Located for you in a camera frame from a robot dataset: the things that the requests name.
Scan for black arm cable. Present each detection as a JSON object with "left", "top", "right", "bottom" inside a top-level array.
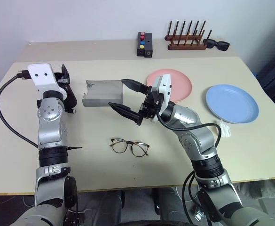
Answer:
[
  {"left": 0, "top": 69, "right": 39, "bottom": 149},
  {"left": 155, "top": 112, "right": 223, "bottom": 223}
]

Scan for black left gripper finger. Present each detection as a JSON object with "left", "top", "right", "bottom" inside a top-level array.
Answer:
[
  {"left": 63, "top": 85, "right": 79, "bottom": 114},
  {"left": 61, "top": 64, "right": 71, "bottom": 84}
]

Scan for tortoiseshell clear eyeglasses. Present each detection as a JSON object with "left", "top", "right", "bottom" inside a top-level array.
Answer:
[{"left": 109, "top": 137, "right": 150, "bottom": 158}]

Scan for white crumpled tissue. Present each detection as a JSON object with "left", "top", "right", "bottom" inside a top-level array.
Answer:
[{"left": 213, "top": 119, "right": 233, "bottom": 138}]

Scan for brown wooden dish rack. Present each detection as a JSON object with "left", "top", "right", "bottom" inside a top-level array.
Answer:
[{"left": 164, "top": 20, "right": 208, "bottom": 51}]

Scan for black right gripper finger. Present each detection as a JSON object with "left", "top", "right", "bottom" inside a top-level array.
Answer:
[
  {"left": 121, "top": 79, "right": 152, "bottom": 95},
  {"left": 108, "top": 102, "right": 143, "bottom": 127}
]

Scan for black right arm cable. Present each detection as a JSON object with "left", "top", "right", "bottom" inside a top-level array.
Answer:
[{"left": 155, "top": 112, "right": 223, "bottom": 223}]

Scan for black sunglasses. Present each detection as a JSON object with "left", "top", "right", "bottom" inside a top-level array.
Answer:
[{"left": 202, "top": 38, "right": 230, "bottom": 52}]

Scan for pink plate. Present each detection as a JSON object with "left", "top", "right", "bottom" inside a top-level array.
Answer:
[{"left": 146, "top": 68, "right": 193, "bottom": 103}]

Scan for black box with coloured buttons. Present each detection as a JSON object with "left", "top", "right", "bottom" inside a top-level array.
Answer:
[{"left": 136, "top": 32, "right": 146, "bottom": 57}]

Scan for grey metal tray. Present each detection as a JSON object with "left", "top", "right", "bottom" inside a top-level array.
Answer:
[{"left": 81, "top": 79, "right": 125, "bottom": 108}]

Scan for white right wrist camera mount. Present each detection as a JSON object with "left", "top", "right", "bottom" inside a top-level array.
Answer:
[{"left": 151, "top": 73, "right": 173, "bottom": 112}]

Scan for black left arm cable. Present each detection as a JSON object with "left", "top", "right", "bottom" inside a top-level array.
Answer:
[{"left": 0, "top": 69, "right": 39, "bottom": 149}]

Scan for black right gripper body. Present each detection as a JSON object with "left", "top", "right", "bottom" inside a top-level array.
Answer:
[{"left": 138, "top": 86, "right": 163, "bottom": 125}]

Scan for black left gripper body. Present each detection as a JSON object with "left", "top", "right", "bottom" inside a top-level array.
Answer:
[{"left": 53, "top": 72, "right": 70, "bottom": 92}]

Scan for blue plate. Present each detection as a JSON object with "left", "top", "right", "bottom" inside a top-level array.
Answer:
[{"left": 205, "top": 84, "right": 260, "bottom": 125}]

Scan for dark grey rounded shape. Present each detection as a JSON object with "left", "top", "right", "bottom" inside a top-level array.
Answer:
[{"left": 153, "top": 187, "right": 187, "bottom": 226}]

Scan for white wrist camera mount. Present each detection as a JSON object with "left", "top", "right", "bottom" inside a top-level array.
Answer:
[
  {"left": 151, "top": 73, "right": 173, "bottom": 112},
  {"left": 27, "top": 63, "right": 67, "bottom": 95}
]

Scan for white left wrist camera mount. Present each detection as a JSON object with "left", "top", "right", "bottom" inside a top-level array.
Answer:
[{"left": 27, "top": 63, "right": 67, "bottom": 95}]

